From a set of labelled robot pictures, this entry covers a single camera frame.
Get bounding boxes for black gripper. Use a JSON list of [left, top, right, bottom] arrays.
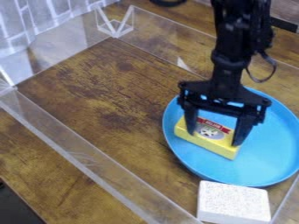
[[177, 52, 271, 146]]

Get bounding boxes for dark wooden furniture edge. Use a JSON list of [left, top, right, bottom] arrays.
[[271, 17, 299, 33]]

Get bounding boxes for yellow butter block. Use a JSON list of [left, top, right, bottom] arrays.
[[173, 116, 238, 160]]

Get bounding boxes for clear acrylic enclosure wall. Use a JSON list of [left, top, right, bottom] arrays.
[[0, 0, 299, 224]]

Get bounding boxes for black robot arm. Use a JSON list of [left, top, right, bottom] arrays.
[[177, 0, 276, 146]]

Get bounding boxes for white speckled sponge block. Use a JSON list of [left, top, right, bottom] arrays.
[[197, 180, 271, 224]]

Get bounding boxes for blue round tray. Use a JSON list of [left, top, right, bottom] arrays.
[[161, 86, 299, 188]]

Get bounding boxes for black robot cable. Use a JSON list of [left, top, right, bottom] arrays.
[[244, 49, 277, 84]]

